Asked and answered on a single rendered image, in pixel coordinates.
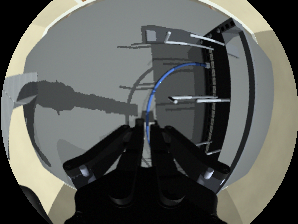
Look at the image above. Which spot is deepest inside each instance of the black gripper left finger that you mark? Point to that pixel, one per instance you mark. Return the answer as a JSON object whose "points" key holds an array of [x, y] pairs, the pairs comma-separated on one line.
{"points": [[94, 163]]}

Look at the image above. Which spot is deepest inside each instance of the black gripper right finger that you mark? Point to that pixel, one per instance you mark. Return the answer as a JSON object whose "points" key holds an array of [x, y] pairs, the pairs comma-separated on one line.
{"points": [[191, 159]]}

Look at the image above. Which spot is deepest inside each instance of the black patch panel rack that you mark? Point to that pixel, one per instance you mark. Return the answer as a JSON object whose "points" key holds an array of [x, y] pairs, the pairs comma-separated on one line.
{"points": [[217, 81]]}

